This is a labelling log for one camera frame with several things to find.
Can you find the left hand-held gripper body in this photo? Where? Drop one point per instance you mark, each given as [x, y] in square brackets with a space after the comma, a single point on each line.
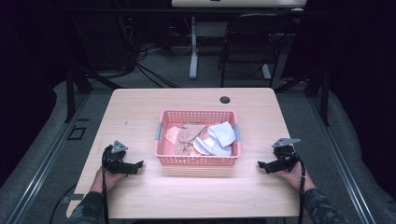
[115, 157]

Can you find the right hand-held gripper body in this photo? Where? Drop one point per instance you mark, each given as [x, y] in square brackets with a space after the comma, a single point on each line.
[285, 155]

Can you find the person's left hand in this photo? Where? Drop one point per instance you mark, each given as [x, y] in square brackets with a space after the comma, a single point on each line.
[107, 180]

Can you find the person's right hand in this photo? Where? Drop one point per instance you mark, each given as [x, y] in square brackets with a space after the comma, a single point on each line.
[295, 179]

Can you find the pale pink sock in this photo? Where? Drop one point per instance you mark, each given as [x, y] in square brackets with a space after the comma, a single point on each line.
[171, 135]

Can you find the pink plastic basket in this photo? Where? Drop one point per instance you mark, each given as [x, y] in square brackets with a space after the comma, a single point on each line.
[193, 160]

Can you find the white grey striped sock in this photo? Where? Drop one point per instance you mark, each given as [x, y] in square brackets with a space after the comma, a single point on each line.
[209, 147]

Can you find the tan sock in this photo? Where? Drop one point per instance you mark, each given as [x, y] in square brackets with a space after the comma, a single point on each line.
[188, 134]

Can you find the black metal stand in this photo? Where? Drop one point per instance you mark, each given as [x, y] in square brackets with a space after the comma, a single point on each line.
[317, 90]
[77, 84]

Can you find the black folding chair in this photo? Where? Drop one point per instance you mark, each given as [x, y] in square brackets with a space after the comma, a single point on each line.
[255, 40]

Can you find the white desk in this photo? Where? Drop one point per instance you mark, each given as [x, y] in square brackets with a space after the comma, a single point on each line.
[199, 37]

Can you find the aluminium floor rail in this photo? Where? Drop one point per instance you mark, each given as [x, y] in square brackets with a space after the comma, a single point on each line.
[342, 165]
[40, 169]

